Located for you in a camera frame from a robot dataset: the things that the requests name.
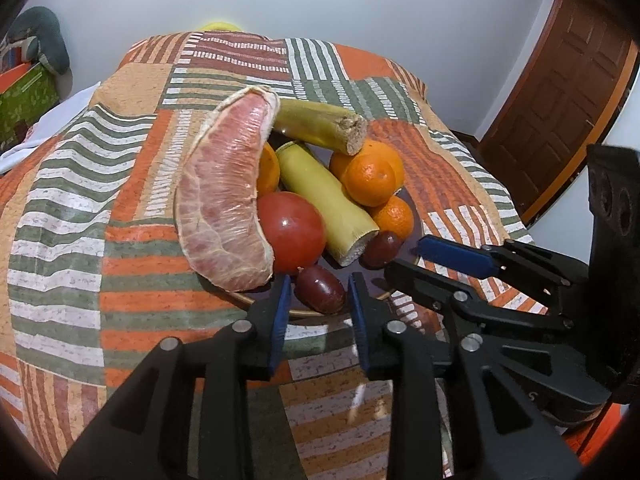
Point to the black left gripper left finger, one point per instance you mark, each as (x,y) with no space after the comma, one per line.
(143,430)

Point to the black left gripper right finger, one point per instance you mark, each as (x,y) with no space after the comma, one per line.
(495,431)

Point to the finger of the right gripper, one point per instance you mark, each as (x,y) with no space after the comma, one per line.
(452,298)
(543,275)

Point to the dark red grape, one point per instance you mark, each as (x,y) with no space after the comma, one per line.
(381,250)
(320,290)

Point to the small mandarin orange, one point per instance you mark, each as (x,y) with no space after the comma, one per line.
(395,216)

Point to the long green sugarcane piece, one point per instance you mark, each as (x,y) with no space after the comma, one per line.
(349,228)

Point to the medium mandarin orange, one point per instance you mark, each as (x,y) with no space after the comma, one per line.
(369,180)

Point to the red tomato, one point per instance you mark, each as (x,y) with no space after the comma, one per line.
(294,229)

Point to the short green sugarcane piece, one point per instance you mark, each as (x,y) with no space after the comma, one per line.
(321,124)

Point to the large orange with sticker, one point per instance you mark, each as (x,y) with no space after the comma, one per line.
(268,172)

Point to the peeled pomelo segment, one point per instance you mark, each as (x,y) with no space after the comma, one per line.
(215,207)

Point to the brown wooden door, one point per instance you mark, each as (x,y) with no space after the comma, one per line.
(565,99)

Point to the dark purple plate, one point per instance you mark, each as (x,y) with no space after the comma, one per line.
(376,283)

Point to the yellow pillow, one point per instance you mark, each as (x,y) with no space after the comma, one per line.
(220,26)

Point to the white cloth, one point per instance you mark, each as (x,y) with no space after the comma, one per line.
(48,126)

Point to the green patterned box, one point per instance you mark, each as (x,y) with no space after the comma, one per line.
(24,103)

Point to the grey neck pillow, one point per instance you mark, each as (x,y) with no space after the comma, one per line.
(38,32)

